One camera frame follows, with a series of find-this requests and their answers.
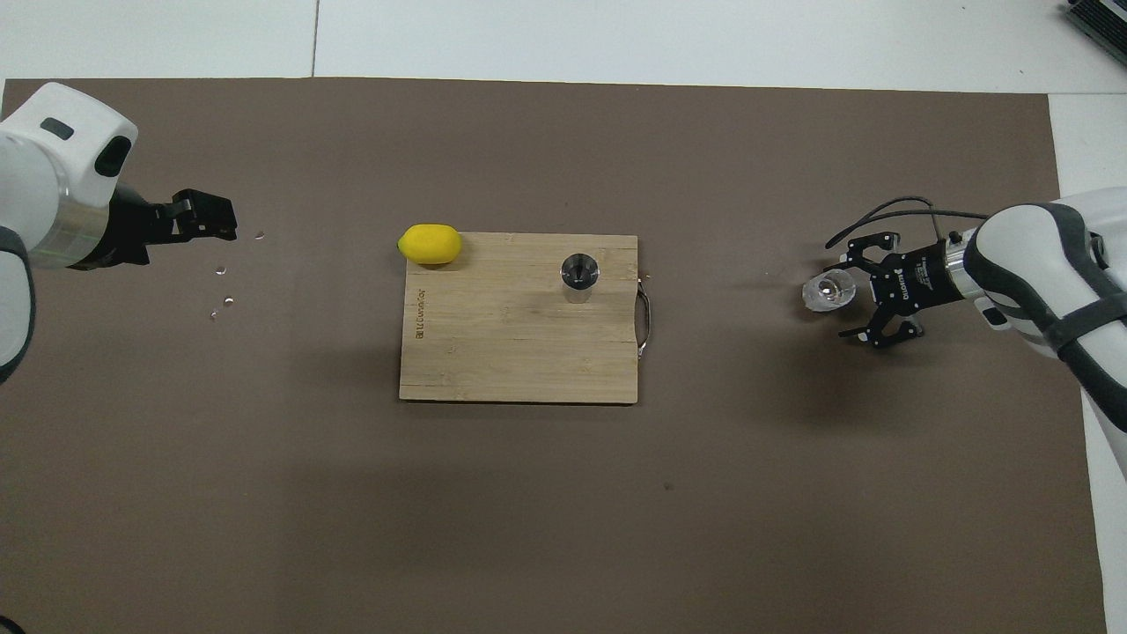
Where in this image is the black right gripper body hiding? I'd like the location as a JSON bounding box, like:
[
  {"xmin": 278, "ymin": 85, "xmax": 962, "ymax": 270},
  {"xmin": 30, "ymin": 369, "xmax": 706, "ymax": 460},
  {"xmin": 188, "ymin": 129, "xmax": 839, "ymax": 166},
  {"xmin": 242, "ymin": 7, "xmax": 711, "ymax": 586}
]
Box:
[{"xmin": 872, "ymin": 245, "xmax": 961, "ymax": 309}]

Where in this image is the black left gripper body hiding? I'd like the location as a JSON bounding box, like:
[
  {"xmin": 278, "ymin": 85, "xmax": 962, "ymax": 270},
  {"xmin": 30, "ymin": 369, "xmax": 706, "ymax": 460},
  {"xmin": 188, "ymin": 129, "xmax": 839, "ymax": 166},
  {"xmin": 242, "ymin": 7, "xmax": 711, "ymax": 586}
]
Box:
[{"xmin": 92, "ymin": 183, "xmax": 155, "ymax": 269}]

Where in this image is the clear glass cup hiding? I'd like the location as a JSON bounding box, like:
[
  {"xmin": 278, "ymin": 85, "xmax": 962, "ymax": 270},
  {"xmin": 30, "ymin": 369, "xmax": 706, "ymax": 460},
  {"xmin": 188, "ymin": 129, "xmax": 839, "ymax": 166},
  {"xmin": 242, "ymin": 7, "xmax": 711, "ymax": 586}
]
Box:
[{"xmin": 802, "ymin": 269, "xmax": 857, "ymax": 313}]

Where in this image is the steel jigger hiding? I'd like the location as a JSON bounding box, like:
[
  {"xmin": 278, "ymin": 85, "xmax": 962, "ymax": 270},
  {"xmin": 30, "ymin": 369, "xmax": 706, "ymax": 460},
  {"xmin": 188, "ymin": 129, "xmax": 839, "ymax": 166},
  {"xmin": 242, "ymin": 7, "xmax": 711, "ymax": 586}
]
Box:
[{"xmin": 562, "ymin": 252, "xmax": 601, "ymax": 305}]

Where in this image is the yellow lemon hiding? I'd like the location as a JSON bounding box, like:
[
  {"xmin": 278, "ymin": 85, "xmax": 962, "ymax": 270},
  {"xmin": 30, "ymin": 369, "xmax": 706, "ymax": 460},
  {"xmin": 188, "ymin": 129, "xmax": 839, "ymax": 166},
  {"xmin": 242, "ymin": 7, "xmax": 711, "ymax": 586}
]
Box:
[{"xmin": 397, "ymin": 224, "xmax": 463, "ymax": 266}]

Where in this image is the wooden cutting board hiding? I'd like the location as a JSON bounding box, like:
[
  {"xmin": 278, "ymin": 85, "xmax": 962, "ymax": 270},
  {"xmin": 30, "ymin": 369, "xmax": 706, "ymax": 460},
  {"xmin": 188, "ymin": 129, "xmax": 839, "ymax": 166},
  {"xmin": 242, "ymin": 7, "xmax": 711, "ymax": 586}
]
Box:
[{"xmin": 399, "ymin": 232, "xmax": 640, "ymax": 405}]

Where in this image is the grey ribbed device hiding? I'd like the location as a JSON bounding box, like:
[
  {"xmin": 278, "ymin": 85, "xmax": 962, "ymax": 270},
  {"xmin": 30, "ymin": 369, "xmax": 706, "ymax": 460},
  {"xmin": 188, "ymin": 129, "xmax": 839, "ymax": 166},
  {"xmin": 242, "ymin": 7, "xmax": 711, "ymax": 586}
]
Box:
[{"xmin": 1063, "ymin": 0, "xmax": 1127, "ymax": 64}]

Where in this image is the brown table mat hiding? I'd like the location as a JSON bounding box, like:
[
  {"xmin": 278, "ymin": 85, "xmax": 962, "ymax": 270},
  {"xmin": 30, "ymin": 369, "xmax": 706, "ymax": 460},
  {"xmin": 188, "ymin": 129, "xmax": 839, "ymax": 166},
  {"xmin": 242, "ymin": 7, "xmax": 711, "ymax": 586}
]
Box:
[{"xmin": 0, "ymin": 77, "xmax": 1109, "ymax": 634}]

